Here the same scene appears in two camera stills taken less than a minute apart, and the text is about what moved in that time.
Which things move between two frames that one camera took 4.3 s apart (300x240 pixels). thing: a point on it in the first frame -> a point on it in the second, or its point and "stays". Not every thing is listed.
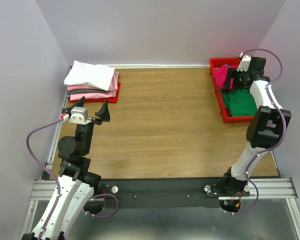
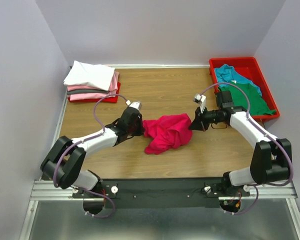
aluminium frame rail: [258, 189] stays
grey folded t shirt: [87, 91] stays
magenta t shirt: [220, 74] -> [169, 132]
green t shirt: [241, 103] stays
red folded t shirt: [113, 99] stays
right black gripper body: [238, 77] -> [207, 117]
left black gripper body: [97, 121] -> [137, 129]
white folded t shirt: [82, 73] stays
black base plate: [165, 192] stays
